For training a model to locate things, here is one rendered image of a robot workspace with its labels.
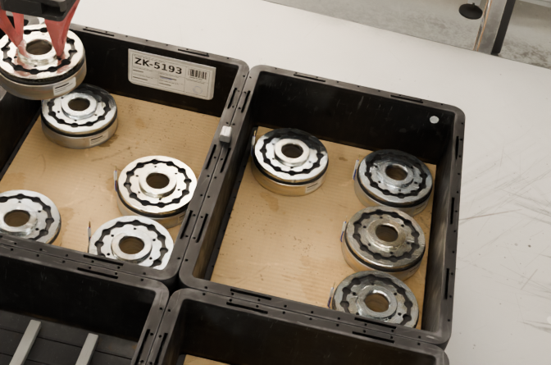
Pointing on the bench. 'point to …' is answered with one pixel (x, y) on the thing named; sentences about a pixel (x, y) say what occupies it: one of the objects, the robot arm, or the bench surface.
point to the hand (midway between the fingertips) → (39, 43)
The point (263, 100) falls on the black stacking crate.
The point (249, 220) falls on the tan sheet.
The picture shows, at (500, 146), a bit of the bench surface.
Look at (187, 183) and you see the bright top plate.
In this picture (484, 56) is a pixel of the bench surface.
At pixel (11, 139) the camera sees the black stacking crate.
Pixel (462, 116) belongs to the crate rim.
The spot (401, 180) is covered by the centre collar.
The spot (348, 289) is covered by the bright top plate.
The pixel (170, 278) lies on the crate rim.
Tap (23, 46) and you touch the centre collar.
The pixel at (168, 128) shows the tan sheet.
